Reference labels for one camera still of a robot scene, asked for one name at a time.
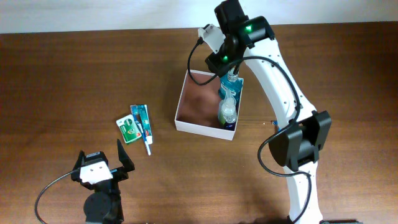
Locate green Dettol soap box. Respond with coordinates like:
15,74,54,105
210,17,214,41
116,114,142,144

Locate white open cardboard box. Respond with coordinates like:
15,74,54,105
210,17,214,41
174,73,237,141

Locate blue mouthwash bottle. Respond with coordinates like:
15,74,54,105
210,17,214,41
218,69,243,108

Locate clear pump sanitizer bottle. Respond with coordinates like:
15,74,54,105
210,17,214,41
218,89,238,131

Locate left black cable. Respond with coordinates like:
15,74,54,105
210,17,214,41
34,169,80,224

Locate teal toothpaste tube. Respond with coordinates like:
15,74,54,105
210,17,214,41
137,105,153,144

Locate black cable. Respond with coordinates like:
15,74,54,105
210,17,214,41
187,37,312,224
34,169,80,224

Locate right black cable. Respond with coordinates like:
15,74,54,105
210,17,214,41
187,37,312,224

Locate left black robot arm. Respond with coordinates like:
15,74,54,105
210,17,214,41
71,140,135,224

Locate blue white toothbrush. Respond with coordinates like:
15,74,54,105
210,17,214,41
130,105,152,156

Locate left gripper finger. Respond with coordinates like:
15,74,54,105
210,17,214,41
75,151,85,170
117,139,135,172

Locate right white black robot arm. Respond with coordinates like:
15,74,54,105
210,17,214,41
200,0,331,223

